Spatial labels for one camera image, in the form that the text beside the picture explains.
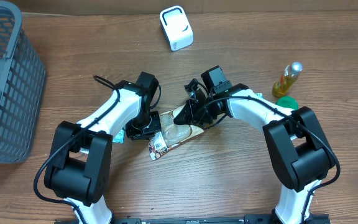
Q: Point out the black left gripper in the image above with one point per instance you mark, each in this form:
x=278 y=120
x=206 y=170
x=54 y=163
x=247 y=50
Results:
x=155 y=124

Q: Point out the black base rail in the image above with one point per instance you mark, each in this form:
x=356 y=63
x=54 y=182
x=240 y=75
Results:
x=194 y=221

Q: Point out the yellow liquid bottle grey cap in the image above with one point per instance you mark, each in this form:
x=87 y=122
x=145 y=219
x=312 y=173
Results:
x=290 y=76

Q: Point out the white barcode scanner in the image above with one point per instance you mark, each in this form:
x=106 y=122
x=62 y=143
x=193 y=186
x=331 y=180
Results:
x=176 y=27

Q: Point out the grey plastic shopping basket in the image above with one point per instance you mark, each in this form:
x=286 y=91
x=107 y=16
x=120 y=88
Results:
x=23 y=79

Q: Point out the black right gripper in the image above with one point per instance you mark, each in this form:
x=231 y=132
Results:
x=190 y=113

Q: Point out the brown white snack pouch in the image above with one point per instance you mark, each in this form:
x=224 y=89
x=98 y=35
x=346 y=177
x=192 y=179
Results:
x=171 y=134

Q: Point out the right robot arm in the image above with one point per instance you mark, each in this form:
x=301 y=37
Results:
x=299 y=151

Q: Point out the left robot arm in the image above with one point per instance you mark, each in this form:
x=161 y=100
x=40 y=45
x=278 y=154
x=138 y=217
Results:
x=77 y=170

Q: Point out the small teal tissue pack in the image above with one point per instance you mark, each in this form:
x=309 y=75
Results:
x=260 y=95

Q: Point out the green lid jar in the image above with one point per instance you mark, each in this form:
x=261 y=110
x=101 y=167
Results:
x=287 y=102

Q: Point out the large teal wipes pack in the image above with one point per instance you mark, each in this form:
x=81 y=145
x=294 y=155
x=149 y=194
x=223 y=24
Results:
x=119 y=137

